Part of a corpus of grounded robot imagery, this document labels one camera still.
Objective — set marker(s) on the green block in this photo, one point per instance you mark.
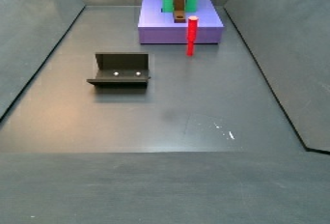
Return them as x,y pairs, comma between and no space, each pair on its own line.
191,6
167,6

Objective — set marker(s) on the green block right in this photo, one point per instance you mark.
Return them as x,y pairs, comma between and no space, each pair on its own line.
191,6

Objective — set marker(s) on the green block left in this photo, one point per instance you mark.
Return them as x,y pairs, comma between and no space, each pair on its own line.
167,6

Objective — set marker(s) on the black metal bracket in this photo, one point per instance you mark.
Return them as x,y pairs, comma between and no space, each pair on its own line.
121,68

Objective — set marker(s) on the red cylinder peg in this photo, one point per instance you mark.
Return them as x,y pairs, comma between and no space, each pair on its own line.
191,34

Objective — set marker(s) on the purple board base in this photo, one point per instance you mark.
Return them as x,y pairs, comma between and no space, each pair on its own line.
157,27

